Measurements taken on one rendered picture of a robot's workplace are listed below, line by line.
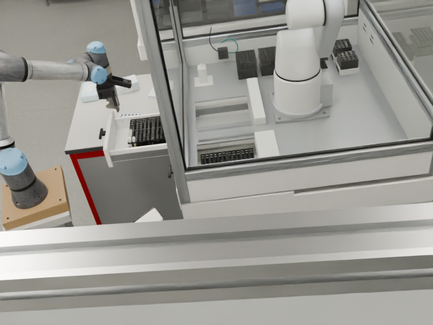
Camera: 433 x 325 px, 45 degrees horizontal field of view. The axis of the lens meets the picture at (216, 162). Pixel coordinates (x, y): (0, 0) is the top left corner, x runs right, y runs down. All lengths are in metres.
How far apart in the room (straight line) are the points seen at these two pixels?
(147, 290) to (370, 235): 0.14
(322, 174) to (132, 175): 1.17
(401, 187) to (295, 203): 0.40
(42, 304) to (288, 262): 0.16
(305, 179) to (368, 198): 0.28
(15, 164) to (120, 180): 0.70
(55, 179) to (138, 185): 0.53
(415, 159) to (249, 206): 0.61
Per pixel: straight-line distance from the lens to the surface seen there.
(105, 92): 2.52
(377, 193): 2.02
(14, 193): 2.32
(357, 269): 0.32
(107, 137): 2.35
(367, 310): 0.39
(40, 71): 2.16
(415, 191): 2.08
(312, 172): 1.88
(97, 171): 2.73
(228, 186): 1.87
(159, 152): 2.30
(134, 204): 2.87
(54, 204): 2.29
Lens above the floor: 2.29
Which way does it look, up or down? 41 degrees down
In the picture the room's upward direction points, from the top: 9 degrees counter-clockwise
